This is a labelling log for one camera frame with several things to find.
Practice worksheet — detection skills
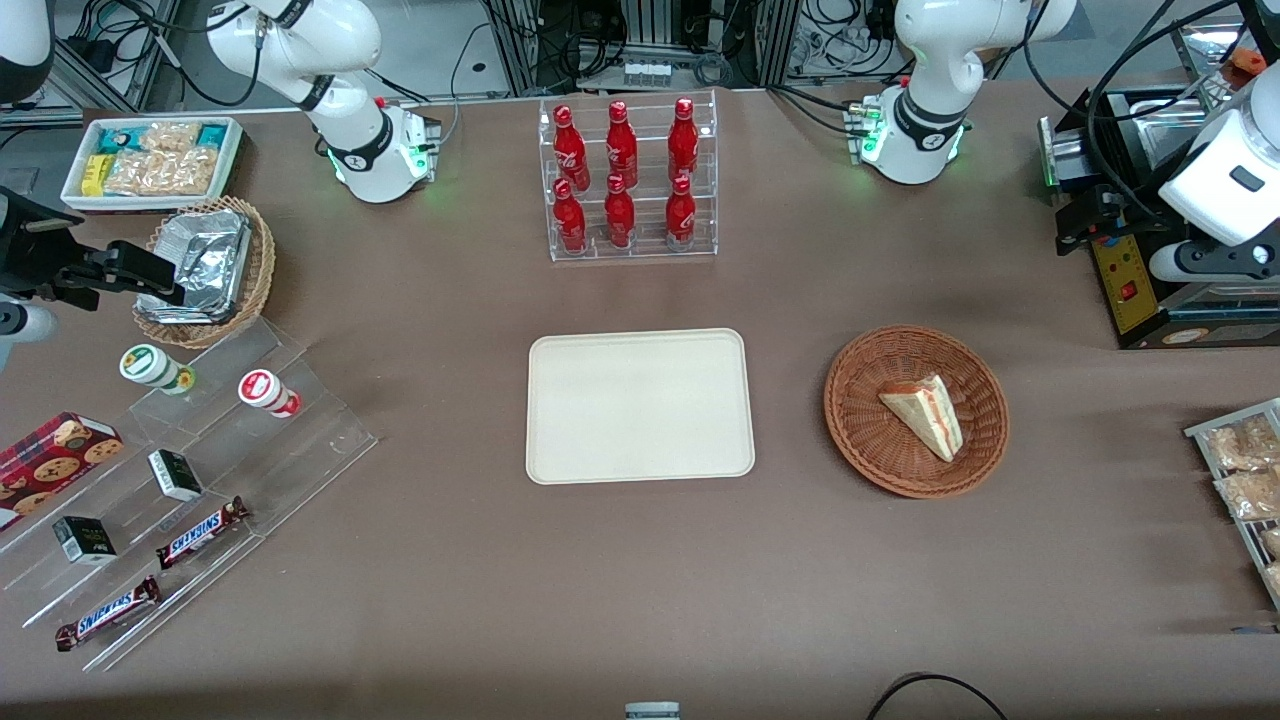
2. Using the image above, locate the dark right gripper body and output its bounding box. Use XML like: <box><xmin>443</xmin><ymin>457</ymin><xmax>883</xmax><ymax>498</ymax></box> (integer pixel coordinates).
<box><xmin>0</xmin><ymin>189</ymin><xmax>103</xmax><ymax>302</ymax></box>

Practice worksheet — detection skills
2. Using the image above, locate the triangular sandwich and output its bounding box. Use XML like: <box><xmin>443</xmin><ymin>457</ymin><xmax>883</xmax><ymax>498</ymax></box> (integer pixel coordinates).
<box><xmin>878</xmin><ymin>374</ymin><xmax>964</xmax><ymax>463</ymax></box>

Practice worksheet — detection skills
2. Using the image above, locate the light wicker basket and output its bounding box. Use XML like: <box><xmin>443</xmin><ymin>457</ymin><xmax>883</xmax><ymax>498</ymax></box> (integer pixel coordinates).
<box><xmin>133</xmin><ymin>196</ymin><xmax>277</xmax><ymax>350</ymax></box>

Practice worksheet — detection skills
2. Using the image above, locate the tray of packaged snacks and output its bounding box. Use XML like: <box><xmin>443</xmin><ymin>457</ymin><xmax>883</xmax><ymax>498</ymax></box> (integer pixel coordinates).
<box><xmin>1184</xmin><ymin>398</ymin><xmax>1280</xmax><ymax>612</ymax></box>

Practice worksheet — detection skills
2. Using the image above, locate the round brown wicker basket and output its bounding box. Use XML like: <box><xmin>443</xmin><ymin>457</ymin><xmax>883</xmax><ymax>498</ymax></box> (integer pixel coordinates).
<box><xmin>824</xmin><ymin>325</ymin><xmax>1010</xmax><ymax>499</ymax></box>

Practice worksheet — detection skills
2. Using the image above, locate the cream rectangular tray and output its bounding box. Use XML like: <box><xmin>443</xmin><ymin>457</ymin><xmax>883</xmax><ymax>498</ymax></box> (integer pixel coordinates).
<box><xmin>526</xmin><ymin>328</ymin><xmax>756</xmax><ymax>486</ymax></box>

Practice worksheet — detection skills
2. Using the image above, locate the silver foil packet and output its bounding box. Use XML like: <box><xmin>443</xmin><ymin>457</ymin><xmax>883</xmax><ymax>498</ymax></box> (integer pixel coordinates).
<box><xmin>136</xmin><ymin>288</ymin><xmax>237</xmax><ymax>325</ymax></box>
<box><xmin>150</xmin><ymin>209</ymin><xmax>252</xmax><ymax>303</ymax></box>

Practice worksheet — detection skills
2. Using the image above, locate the black food warmer appliance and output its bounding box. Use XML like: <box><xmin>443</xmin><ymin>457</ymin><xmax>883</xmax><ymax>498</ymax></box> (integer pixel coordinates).
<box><xmin>1038</xmin><ymin>15</ymin><xmax>1280</xmax><ymax>351</ymax></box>

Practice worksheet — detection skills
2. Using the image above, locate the green lid cup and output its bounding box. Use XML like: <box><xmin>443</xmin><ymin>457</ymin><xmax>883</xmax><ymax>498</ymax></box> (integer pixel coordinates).
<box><xmin>119</xmin><ymin>344</ymin><xmax>196</xmax><ymax>396</ymax></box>

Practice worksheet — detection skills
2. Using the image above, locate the large clear bag of crackers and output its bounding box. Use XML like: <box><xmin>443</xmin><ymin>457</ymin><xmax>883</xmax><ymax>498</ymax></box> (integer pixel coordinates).
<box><xmin>104</xmin><ymin>147</ymin><xmax>218</xmax><ymax>197</ymax></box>

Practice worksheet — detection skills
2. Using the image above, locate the steel warmer pan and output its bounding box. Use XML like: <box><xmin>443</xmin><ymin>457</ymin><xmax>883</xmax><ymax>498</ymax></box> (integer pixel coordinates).
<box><xmin>1128</xmin><ymin>94</ymin><xmax>1233</xmax><ymax>153</ymax></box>

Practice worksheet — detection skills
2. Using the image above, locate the white rectangular snack bin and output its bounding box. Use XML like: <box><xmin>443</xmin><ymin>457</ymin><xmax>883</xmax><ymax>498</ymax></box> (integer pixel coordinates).
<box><xmin>60</xmin><ymin>116</ymin><xmax>245</xmax><ymax>213</ymax></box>

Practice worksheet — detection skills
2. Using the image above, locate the red lid cup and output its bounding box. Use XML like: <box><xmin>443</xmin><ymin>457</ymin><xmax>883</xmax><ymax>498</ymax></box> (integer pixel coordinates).
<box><xmin>238</xmin><ymin>369</ymin><xmax>302</xmax><ymax>419</ymax></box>

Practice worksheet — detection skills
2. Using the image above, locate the red plaid cookie box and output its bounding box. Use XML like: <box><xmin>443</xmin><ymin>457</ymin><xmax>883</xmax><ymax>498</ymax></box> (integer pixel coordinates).
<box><xmin>0</xmin><ymin>411</ymin><xmax>125</xmax><ymax>532</ymax></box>

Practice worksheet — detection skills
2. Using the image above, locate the small black box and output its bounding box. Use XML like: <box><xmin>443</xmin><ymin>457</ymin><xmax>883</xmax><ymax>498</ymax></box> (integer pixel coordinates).
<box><xmin>148</xmin><ymin>449</ymin><xmax>204</xmax><ymax>503</ymax></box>
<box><xmin>52</xmin><ymin>516</ymin><xmax>118</xmax><ymax>566</ymax></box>

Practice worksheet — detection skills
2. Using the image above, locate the clear acrylic stepped display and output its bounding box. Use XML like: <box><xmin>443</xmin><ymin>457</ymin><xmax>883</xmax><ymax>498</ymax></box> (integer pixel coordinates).
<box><xmin>0</xmin><ymin>318</ymin><xmax>379</xmax><ymax>673</ymax></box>

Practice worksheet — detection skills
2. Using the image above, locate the snickers bar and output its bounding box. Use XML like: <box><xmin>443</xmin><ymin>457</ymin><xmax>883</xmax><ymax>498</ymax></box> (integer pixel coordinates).
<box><xmin>55</xmin><ymin>575</ymin><xmax>162</xmax><ymax>653</ymax></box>
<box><xmin>156</xmin><ymin>496</ymin><xmax>250</xmax><ymax>571</ymax></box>

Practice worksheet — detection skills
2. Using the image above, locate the red cola bottle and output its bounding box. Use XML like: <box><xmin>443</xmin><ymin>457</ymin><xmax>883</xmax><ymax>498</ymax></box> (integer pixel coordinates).
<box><xmin>668</xmin><ymin>97</ymin><xmax>699</xmax><ymax>185</ymax></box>
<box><xmin>553</xmin><ymin>178</ymin><xmax>588</xmax><ymax>254</ymax></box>
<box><xmin>604</xmin><ymin>173</ymin><xmax>636</xmax><ymax>249</ymax></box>
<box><xmin>553</xmin><ymin>104</ymin><xmax>591</xmax><ymax>192</ymax></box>
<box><xmin>665</xmin><ymin>175</ymin><xmax>697</xmax><ymax>252</ymax></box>
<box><xmin>606</xmin><ymin>100</ymin><xmax>639</xmax><ymax>189</ymax></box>

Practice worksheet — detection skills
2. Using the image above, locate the clear acrylic bottle rack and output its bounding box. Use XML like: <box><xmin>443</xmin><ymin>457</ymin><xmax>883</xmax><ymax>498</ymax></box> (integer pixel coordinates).
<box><xmin>538</xmin><ymin>89</ymin><xmax>719</xmax><ymax>263</ymax></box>

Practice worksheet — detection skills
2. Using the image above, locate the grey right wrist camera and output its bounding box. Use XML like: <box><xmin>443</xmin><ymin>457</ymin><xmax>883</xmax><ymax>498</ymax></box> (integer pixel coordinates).
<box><xmin>0</xmin><ymin>300</ymin><xmax>59</xmax><ymax>373</ymax></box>

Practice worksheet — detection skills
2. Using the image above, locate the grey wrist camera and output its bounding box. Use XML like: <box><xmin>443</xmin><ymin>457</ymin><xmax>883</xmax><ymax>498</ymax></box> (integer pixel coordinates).
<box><xmin>0</xmin><ymin>300</ymin><xmax>59</xmax><ymax>373</ymax></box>
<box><xmin>1149</xmin><ymin>240</ymin><xmax>1280</xmax><ymax>284</ymax></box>

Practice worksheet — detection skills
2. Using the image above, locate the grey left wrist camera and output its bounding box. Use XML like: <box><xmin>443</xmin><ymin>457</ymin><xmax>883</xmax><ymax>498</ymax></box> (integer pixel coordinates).
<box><xmin>1149</xmin><ymin>240</ymin><xmax>1280</xmax><ymax>284</ymax></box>

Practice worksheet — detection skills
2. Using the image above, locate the black floor cable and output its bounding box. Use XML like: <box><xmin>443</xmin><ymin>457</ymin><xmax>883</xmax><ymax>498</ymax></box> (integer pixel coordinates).
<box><xmin>865</xmin><ymin>672</ymin><xmax>1012</xmax><ymax>720</ymax></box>

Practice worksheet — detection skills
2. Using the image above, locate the aluminium equipment frame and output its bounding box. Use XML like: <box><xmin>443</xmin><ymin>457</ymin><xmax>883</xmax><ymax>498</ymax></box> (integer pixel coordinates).
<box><xmin>485</xmin><ymin>0</ymin><xmax>803</xmax><ymax>93</ymax></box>

